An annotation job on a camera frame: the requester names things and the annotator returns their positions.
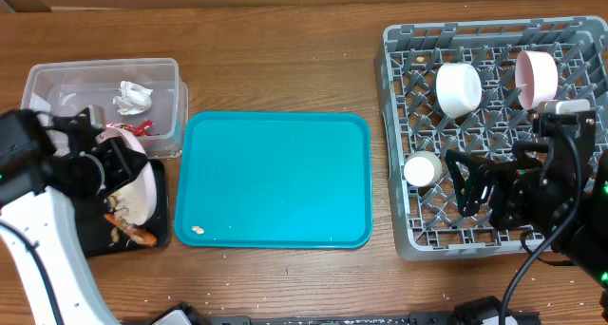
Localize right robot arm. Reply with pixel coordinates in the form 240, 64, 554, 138
445, 110, 607, 286

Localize white napkin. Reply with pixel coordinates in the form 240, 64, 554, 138
113, 81, 153, 116

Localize small white cup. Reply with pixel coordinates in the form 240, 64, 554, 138
403, 151, 443, 187

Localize white saucer bowl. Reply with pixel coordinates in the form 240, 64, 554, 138
435, 63, 483, 119

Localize stray peanut on tray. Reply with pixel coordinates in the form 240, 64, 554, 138
192, 226, 204, 235

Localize grey dishwasher rack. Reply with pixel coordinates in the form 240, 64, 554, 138
374, 16, 607, 261

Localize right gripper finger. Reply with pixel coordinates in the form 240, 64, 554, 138
511, 141, 549, 161
445, 149, 520, 216

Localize teal serving tray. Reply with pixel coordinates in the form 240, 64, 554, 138
173, 111, 373, 249

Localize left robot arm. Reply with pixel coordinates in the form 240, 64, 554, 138
1, 105, 157, 324

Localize black tray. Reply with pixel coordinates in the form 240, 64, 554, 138
73, 160, 171, 258

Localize pink white bowl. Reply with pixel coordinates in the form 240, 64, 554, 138
515, 50, 559, 110

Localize peanut food scraps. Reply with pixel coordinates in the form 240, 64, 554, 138
104, 196, 128, 243

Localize clear plastic bin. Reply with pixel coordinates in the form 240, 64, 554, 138
21, 58, 188, 159

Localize orange carrot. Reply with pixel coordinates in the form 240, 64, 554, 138
104, 214, 157, 247

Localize red snack wrapper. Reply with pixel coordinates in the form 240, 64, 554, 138
106, 120, 154, 137

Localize white plate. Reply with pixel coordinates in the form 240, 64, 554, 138
98, 127, 157, 225

